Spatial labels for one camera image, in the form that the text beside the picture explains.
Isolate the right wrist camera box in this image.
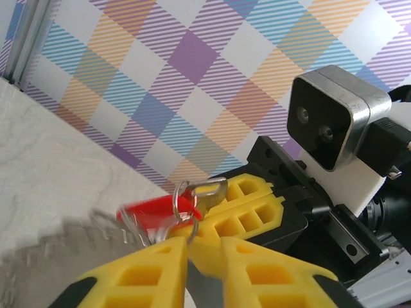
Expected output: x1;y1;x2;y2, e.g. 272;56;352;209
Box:
286;64;393;173

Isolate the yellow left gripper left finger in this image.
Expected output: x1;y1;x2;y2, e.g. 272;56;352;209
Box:
56;237;189;308

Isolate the silver key with red tag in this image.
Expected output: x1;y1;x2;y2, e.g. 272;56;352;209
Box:
116;177;229;244

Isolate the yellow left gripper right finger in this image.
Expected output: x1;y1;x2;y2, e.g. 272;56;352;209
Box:
221;237;365;308

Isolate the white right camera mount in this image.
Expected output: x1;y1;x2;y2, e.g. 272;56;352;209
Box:
300;153;386;215

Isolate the aluminium frame post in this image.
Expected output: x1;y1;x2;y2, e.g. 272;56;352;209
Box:
0;0;55;92

